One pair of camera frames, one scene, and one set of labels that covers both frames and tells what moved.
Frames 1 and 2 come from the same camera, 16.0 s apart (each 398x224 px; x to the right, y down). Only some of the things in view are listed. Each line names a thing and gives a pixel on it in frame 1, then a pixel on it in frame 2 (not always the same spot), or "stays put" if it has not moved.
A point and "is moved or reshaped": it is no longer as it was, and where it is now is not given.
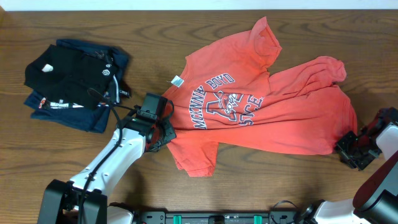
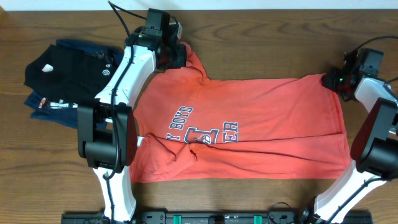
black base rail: x=272 y=217 stays put
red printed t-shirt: x=224 y=94 is moved or reshaped
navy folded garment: x=77 y=117 stays put
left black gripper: x=170 y=135 -> x=181 y=59
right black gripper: x=341 y=148 -> x=329 y=76
